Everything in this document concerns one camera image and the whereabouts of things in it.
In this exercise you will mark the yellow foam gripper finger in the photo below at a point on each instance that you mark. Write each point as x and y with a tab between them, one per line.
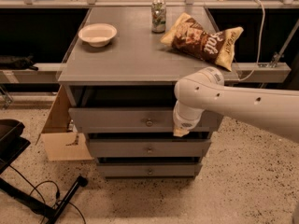
179	132

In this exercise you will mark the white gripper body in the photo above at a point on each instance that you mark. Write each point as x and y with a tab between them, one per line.
184	123

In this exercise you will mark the grey top drawer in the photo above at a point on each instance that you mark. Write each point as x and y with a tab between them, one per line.
123	119

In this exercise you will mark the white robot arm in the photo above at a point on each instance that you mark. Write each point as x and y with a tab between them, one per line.
251	171

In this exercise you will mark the grey bottom drawer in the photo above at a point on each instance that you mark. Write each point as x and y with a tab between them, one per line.
155	170

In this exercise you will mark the grey drawer cabinet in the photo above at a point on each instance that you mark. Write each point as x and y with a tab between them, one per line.
134	70

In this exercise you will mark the brown yellow chip bag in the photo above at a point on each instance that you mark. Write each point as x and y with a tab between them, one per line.
189	36

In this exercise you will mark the green soda can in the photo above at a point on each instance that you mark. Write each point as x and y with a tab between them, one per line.
158	16

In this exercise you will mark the white paper bowl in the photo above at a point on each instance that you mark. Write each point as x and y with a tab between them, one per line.
97	35

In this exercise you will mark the brown cardboard box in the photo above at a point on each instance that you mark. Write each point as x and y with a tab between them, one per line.
62	141

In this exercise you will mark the black stand base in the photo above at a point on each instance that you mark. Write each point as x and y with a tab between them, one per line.
12	144

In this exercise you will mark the black bag on rail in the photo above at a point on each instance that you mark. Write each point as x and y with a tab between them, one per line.
17	63

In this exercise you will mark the metal railing frame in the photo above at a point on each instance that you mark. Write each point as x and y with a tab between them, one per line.
47	30

